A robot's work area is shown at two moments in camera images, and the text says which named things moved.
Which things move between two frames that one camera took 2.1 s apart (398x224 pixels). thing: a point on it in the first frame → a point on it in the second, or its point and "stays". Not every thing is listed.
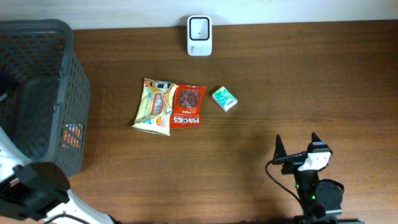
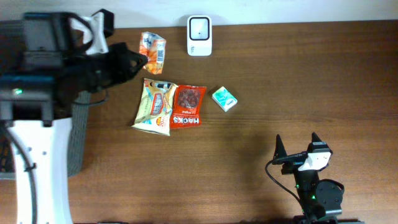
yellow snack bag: [154, 112] stays
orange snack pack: [72, 134] → [153, 46]
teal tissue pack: [224, 99] stays
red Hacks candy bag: [188, 106] stays
